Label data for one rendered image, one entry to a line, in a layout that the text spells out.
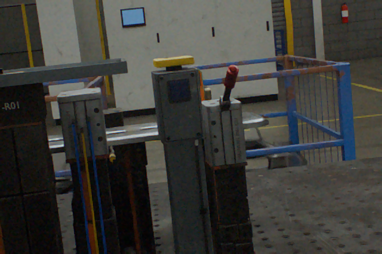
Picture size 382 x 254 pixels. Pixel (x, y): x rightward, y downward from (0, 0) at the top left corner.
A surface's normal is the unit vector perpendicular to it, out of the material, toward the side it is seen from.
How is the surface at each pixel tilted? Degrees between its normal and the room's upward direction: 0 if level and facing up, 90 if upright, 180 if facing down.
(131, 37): 90
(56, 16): 90
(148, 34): 90
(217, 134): 90
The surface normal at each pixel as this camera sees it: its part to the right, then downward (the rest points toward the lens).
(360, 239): -0.11, -0.98
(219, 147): 0.15, 0.15
